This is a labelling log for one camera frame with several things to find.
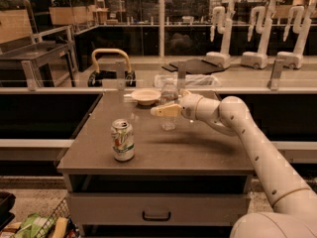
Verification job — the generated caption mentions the black floor mat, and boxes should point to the black floor mat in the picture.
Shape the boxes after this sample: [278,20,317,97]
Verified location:
[162,59,224,74]

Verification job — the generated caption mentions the wire basket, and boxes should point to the wire basket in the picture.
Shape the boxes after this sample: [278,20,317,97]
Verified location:
[33,199,80,238]

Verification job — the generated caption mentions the grey metal side table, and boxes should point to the grey metal side table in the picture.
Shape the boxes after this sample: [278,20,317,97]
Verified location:
[0,41,77,87]

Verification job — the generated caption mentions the white background robot right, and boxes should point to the white background robot right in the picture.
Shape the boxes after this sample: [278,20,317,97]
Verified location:
[277,0,316,69]

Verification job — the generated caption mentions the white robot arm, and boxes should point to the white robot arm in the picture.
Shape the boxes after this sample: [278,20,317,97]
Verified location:
[151,90,317,238]

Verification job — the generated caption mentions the white background robot left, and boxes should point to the white background robot left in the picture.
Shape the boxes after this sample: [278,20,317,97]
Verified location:
[203,0,242,70]

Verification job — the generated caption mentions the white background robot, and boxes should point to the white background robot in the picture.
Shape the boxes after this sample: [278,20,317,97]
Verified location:
[241,0,285,69]
[203,0,242,70]
[277,0,316,69]

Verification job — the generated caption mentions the grey counter cabinet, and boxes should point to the grey counter cabinet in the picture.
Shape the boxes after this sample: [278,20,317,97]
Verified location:
[57,91,254,238]

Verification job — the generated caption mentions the grey drawer with black handle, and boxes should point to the grey drawer with black handle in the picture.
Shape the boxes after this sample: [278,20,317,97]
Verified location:
[66,193,250,226]

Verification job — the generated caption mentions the white background robot middle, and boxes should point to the white background robot middle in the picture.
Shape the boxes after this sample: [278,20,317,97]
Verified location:
[241,0,285,69]

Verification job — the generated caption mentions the clear plastic water bottle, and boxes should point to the clear plastic water bottle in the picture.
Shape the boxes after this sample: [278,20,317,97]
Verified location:
[159,79,179,132]

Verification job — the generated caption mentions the white bowl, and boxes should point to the white bowl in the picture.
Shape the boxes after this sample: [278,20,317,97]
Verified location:
[131,88,160,106]

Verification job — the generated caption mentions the wooden planter box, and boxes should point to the wooden planter box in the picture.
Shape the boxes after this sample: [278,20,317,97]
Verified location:
[49,5,95,25]

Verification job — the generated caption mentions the green white soda can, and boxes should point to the green white soda can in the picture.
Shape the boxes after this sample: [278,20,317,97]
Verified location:
[111,118,135,162]

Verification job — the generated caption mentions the clear plastic bin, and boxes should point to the clear plastic bin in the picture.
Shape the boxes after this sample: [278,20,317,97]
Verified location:
[154,74,221,87]

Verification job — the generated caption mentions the green snack bag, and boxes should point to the green snack bag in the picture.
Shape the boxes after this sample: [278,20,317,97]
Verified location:
[13,214,54,238]

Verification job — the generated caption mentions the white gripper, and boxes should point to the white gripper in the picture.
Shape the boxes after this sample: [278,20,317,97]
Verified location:
[151,89,203,120]

